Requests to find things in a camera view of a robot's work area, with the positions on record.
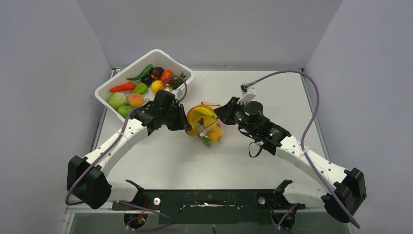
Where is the orange carrot toy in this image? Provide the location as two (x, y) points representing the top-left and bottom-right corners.
(109, 82), (136, 93)

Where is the dark eggplant toy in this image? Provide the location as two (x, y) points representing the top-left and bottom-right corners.
(150, 67), (164, 80)

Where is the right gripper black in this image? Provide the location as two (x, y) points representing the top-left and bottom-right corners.
(214, 97), (258, 137)

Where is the pineapple toy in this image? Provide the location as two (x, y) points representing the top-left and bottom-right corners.
(167, 72), (187, 91)

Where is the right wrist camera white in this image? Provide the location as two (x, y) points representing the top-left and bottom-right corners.
(237, 83), (257, 105)

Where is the green cucumber toy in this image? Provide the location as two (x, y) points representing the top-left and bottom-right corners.
(127, 64), (153, 81)

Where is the green cabbage toy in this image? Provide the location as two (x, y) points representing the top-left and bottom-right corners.
(107, 92), (128, 110)
(117, 106), (132, 119)

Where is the green mango toy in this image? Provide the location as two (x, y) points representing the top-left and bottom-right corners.
(131, 83), (148, 95)

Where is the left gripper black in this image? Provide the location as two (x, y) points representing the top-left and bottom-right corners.
(162, 103), (190, 131)

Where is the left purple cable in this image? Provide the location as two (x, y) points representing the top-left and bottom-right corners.
(65, 75), (188, 233)

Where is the yellow mango toy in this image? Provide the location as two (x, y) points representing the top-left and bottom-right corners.
(203, 117), (218, 133)

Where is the yellow bell pepper toy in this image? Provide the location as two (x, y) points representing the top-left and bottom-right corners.
(207, 126), (222, 143)

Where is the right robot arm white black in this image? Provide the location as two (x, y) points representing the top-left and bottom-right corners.
(214, 97), (367, 223)

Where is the green cabbage toy upper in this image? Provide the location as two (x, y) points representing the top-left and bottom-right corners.
(107, 92), (128, 110)

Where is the white plastic bin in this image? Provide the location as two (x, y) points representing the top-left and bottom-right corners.
(94, 49), (195, 122)

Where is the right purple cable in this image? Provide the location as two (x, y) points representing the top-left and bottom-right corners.
(241, 70), (361, 234)

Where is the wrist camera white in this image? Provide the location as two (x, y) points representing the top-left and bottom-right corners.
(172, 89), (186, 101)
(237, 83), (257, 105)

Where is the green cabbage toy lower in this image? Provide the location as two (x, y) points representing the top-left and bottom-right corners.
(117, 106), (132, 119)

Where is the yellow lemon toy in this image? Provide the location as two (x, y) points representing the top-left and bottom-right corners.
(150, 80), (165, 94)

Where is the orange tomato toy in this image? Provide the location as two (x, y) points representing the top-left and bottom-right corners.
(161, 70), (173, 84)

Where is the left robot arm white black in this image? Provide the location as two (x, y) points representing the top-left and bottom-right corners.
(65, 90), (190, 209)

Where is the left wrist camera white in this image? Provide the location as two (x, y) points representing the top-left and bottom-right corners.
(172, 89), (186, 101)

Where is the dark mangosteen toy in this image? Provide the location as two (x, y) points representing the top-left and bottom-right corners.
(141, 74), (155, 87)

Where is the purple cable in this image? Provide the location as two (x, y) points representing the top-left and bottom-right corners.
(241, 70), (361, 234)
(65, 75), (188, 233)

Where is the clear zip bag red zipper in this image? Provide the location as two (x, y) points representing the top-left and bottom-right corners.
(186, 102), (223, 148)

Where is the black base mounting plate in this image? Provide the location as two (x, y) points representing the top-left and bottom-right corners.
(112, 189), (292, 225)

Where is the peach toy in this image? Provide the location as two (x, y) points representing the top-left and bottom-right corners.
(128, 94), (145, 108)

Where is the yellow banana bunch toy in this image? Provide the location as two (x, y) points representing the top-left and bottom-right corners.
(186, 105), (218, 137)

